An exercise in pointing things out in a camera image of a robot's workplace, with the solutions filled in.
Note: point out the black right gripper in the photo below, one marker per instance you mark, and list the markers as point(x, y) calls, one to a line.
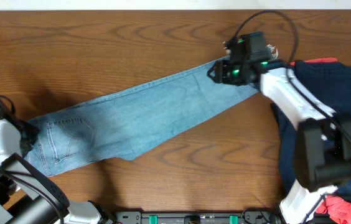
point(222, 66)

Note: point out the red pink garment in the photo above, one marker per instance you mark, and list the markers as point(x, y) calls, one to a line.
point(343, 210)

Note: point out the dark navy garment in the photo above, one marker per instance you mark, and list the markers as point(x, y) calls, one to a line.
point(349, 124)

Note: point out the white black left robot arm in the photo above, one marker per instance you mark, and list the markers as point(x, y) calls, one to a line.
point(27, 195)

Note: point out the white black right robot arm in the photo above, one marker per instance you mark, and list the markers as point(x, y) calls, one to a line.
point(322, 152)

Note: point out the light blue denim jeans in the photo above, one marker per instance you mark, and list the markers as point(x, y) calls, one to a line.
point(131, 122)

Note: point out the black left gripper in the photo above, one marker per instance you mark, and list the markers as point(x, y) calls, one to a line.
point(35, 130)

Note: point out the black rail with green clips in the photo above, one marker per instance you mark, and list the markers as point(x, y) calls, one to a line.
point(245, 217)

